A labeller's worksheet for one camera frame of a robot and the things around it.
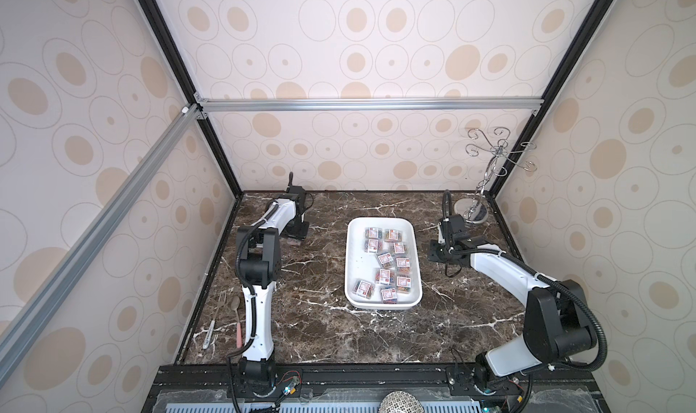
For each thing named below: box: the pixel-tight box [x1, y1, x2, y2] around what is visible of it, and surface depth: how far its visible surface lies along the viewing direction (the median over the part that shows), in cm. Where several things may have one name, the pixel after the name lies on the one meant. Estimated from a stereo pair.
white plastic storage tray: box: [344, 216, 423, 310], surface depth 96 cm
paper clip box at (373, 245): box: [364, 238, 384, 254], surface depth 102 cm
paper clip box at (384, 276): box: [374, 268, 395, 287], surface depth 93 cm
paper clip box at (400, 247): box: [393, 241, 408, 254], surface depth 102 cm
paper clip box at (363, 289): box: [352, 279, 376, 300], surface depth 91 cm
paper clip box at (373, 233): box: [364, 227, 384, 240], surface depth 105 cm
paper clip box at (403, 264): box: [396, 257, 411, 275], surface depth 96 cm
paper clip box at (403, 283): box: [395, 274, 413, 293], surface depth 91 cm
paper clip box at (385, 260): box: [377, 252, 394, 269], surface depth 96 cm
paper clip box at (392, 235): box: [383, 228, 403, 243], surface depth 105 cm
